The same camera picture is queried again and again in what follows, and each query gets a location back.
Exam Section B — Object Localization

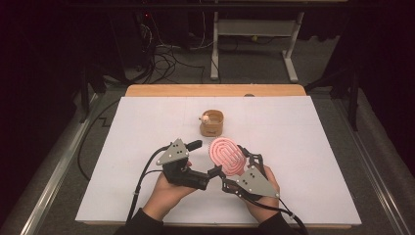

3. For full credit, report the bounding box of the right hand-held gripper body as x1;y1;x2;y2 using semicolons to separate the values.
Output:
220;152;282;201

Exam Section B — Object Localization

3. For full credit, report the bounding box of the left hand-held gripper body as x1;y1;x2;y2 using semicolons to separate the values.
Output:
155;137;210;192

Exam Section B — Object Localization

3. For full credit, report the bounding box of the pink hairbrush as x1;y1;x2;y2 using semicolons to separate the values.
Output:
208;136;248;177

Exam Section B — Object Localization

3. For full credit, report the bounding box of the person's left hand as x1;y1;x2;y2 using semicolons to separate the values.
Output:
142;159;198;222

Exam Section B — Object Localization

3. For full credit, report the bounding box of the person's right hand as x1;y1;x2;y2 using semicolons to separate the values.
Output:
244;164;282;224

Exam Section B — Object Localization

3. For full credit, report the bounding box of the white table cover sheet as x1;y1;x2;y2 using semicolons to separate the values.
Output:
74;95;363;226

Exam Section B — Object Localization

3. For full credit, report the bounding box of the wooden table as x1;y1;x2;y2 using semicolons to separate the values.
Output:
83;83;353;230

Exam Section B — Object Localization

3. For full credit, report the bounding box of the black metal stand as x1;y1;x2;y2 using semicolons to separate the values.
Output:
304;64;364;132
77;63;108;124

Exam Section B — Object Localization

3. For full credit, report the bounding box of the left hand-held gripper cable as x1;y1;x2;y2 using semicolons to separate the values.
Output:
125;142;173;223

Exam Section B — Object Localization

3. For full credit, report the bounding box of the hand-held gripper cable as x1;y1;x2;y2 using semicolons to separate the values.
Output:
125;142;173;223
242;191;310;235

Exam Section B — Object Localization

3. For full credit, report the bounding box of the right hand-held gripper cable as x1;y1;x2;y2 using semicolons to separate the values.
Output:
242;191;310;235

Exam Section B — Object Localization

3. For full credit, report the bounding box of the tangle of black cables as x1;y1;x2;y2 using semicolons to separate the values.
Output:
131;12;211;85

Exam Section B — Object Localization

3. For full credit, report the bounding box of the black floor cable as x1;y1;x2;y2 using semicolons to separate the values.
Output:
76;99;122;181

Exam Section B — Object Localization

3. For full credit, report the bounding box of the aluminium floor rail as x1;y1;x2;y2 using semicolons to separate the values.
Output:
332;97;413;235
19;92;100;235

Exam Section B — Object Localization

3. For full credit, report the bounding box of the white metal desk frame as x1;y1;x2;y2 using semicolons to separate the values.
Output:
209;11;305;84

